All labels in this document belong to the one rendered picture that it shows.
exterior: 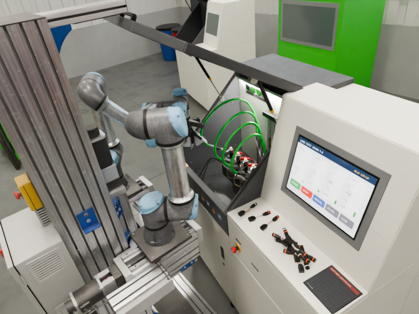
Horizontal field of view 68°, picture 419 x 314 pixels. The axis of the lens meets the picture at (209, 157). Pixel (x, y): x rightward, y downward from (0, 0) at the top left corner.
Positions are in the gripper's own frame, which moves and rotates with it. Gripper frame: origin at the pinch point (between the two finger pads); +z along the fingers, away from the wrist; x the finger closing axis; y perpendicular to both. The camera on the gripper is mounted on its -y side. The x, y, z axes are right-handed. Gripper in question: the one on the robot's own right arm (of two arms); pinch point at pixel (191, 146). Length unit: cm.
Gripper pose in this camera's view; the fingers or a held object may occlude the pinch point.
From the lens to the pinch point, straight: 181.0
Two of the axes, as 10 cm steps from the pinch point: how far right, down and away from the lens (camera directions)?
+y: -8.7, 3.3, -3.6
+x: 4.8, 4.3, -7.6
